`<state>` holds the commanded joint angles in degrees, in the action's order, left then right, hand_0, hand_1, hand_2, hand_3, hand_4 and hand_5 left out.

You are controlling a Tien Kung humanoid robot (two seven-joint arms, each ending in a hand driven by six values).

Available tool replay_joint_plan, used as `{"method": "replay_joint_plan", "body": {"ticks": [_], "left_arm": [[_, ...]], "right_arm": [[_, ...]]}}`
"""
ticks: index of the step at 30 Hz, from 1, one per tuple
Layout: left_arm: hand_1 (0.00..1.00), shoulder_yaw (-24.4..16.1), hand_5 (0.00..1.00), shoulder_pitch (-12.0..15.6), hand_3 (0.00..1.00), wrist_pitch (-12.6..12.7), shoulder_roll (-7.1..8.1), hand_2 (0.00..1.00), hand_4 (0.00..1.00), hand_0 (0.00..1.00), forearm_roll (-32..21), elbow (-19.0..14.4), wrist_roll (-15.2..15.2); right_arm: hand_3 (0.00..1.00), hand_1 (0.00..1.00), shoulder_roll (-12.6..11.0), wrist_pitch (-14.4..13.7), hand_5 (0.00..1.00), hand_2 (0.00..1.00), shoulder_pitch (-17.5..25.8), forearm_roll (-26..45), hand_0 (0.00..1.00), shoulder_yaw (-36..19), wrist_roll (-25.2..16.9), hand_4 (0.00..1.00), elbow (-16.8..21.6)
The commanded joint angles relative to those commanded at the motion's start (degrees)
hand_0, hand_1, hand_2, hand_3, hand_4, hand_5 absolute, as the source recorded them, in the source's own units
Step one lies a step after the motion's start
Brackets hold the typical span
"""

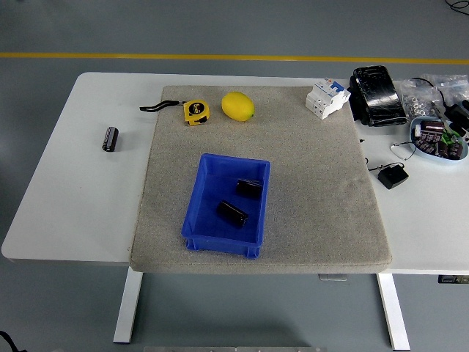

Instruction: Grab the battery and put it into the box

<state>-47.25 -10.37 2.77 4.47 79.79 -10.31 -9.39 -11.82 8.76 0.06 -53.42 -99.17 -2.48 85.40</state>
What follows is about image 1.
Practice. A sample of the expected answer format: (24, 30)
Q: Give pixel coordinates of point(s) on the black battery with white print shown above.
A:
(248, 188)

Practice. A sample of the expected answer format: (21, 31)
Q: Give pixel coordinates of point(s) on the dark brown cylindrical battery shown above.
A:
(231, 213)

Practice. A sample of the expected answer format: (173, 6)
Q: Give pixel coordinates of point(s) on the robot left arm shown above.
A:
(7, 342)

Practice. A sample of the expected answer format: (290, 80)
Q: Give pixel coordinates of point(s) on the blue plastic box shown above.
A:
(205, 190)

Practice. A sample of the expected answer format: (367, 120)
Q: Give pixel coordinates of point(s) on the black cylindrical battery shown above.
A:
(110, 139)

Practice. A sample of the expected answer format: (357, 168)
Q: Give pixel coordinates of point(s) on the dark battery in bowl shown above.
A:
(456, 151)
(432, 127)

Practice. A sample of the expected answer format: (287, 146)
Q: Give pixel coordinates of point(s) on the yellow lemon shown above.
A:
(237, 105)

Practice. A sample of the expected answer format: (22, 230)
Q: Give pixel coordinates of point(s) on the yellow tape measure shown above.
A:
(196, 111)

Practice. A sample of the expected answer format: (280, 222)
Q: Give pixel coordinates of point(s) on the grey-brown felt mat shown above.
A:
(293, 227)

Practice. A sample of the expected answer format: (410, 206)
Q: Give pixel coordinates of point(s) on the white circuit breaker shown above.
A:
(326, 99)

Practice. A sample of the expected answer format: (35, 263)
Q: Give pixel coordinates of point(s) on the black power adapter plug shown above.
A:
(393, 176)

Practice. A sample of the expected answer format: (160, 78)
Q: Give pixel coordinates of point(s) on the glossy black pouch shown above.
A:
(379, 97)

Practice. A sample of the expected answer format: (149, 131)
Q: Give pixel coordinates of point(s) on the white table leg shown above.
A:
(394, 311)
(127, 304)

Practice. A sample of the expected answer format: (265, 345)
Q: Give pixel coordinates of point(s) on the light blue bowl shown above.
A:
(427, 155)

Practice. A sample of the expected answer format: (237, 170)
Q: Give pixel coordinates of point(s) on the clear bag of washers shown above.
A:
(417, 99)

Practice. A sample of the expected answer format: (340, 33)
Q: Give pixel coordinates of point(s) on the green plastic pieces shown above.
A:
(450, 136)

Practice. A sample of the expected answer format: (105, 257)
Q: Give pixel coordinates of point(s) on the clear plastic bag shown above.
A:
(452, 86)

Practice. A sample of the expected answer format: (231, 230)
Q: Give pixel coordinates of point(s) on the black table control panel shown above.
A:
(452, 279)

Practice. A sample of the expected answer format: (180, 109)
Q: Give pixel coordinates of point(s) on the grey bracket under table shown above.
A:
(332, 277)

